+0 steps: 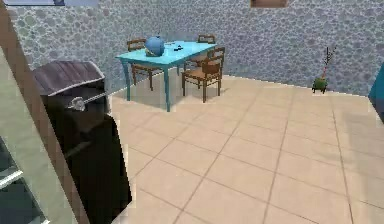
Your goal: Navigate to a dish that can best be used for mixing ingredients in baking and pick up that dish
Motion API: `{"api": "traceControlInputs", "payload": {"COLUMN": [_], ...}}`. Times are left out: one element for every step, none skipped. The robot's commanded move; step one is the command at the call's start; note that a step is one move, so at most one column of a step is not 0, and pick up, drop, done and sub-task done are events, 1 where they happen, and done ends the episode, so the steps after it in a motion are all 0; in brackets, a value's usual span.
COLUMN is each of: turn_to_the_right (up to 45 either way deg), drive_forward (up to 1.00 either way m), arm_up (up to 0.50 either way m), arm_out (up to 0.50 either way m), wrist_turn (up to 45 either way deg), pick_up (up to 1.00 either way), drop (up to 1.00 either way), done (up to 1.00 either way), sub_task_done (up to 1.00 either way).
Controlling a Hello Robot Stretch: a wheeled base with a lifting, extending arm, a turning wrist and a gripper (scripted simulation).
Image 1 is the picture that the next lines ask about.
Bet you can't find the brown wooden chair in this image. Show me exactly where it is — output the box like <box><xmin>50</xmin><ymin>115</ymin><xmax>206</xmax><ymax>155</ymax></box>
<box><xmin>197</xmin><ymin>34</ymin><xmax>217</xmax><ymax>45</ymax></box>
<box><xmin>181</xmin><ymin>57</ymin><xmax>224</xmax><ymax>104</ymax></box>
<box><xmin>184</xmin><ymin>46</ymin><xmax>226</xmax><ymax>79</ymax></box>
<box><xmin>126</xmin><ymin>38</ymin><xmax>163</xmax><ymax>92</ymax></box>

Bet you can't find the turquoise dining table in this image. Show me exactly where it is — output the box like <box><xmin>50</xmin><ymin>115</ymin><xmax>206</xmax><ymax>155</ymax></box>
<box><xmin>115</xmin><ymin>40</ymin><xmax>218</xmax><ymax>113</ymax></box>

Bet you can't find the blue round teapot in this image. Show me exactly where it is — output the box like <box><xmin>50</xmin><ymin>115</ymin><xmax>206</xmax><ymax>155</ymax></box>
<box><xmin>144</xmin><ymin>33</ymin><xmax>166</xmax><ymax>58</ymax></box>

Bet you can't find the green potted house plant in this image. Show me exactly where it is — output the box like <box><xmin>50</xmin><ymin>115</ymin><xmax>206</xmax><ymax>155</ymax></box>
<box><xmin>311</xmin><ymin>45</ymin><xmax>338</xmax><ymax>95</ymax></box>

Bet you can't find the pale green door with glass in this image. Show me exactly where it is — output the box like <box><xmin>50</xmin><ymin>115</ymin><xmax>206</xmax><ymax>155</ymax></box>
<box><xmin>0</xmin><ymin>3</ymin><xmax>90</xmax><ymax>224</ymax></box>

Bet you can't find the teal cabinet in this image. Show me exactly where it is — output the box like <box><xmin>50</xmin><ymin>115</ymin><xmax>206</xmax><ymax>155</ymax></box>
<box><xmin>368</xmin><ymin>62</ymin><xmax>384</xmax><ymax>124</ymax></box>

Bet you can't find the window with blue pane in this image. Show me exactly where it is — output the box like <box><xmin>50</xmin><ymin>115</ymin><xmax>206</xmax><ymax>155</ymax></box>
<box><xmin>2</xmin><ymin>0</ymin><xmax>66</xmax><ymax>7</ymax></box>

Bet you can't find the brown framed wall picture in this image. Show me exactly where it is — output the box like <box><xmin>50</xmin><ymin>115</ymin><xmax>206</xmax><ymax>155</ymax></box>
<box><xmin>249</xmin><ymin>0</ymin><xmax>289</xmax><ymax>9</ymax></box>

